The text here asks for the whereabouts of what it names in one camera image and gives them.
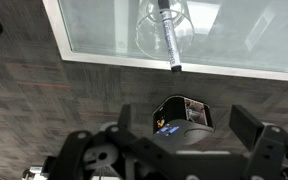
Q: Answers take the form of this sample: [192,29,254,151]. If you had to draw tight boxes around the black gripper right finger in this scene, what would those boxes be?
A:
[228,104,287,180]

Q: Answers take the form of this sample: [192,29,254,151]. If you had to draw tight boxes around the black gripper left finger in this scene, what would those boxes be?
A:
[100,103,172,180]

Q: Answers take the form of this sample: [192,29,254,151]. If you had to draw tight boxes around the white marker with black cap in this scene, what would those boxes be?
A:
[157,0,183,73]

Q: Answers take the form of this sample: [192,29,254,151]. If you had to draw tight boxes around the colourless clear cup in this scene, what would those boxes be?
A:
[135,0,195,62]

